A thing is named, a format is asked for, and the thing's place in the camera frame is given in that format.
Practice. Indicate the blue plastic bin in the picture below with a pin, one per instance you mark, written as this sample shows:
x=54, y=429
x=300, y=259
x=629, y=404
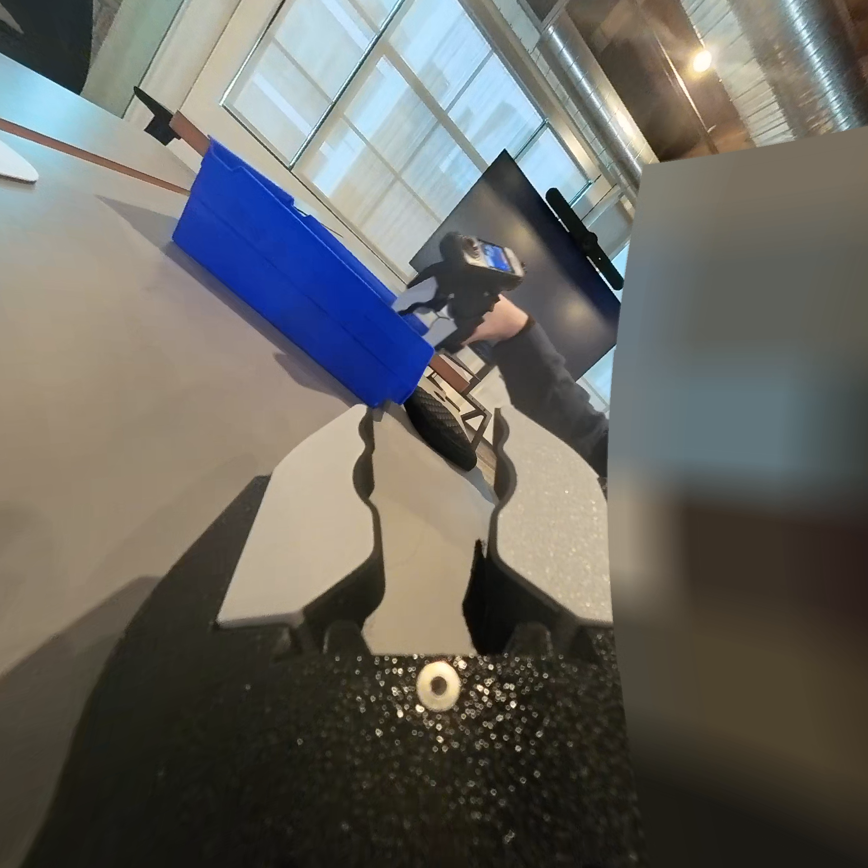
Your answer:
x=285, y=271

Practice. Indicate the person's right forearm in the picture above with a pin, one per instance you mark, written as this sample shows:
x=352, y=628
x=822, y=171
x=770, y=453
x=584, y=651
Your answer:
x=553, y=390

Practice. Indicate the slim silver ventilation duct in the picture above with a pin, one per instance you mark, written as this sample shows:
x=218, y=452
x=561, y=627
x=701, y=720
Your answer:
x=586, y=88

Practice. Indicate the large paned window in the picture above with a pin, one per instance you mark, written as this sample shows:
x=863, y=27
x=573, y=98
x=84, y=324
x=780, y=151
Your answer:
x=352, y=88

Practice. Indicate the black display stand frame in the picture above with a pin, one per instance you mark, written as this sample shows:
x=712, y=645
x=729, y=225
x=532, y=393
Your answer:
x=473, y=409

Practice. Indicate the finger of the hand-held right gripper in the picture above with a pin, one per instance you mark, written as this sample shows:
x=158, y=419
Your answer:
x=444, y=336
x=412, y=300

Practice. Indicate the round ceiling lamp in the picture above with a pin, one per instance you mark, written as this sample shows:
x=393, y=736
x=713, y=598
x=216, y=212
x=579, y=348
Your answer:
x=702, y=61

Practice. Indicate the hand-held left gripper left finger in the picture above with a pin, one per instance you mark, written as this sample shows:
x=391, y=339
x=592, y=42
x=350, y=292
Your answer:
x=298, y=529

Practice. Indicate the person's right hand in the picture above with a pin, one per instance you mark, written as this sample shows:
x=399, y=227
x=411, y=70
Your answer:
x=498, y=329

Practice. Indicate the black camera bar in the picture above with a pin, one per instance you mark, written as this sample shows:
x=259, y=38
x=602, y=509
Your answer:
x=583, y=234

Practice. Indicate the black mat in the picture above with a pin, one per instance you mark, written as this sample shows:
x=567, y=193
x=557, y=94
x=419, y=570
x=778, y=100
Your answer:
x=157, y=115

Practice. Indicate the black rubber wheel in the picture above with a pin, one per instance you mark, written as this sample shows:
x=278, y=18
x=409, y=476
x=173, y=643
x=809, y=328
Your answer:
x=439, y=426

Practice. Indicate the large dark display screen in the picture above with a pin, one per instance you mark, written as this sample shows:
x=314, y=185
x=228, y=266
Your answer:
x=566, y=298

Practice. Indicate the white pad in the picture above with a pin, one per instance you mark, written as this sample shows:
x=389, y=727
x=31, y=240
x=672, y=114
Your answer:
x=13, y=164

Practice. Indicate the wide silver ventilation duct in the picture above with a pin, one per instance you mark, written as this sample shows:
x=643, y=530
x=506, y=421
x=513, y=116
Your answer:
x=773, y=61

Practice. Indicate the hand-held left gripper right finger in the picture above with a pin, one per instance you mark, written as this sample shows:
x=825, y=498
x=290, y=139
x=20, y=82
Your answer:
x=553, y=529

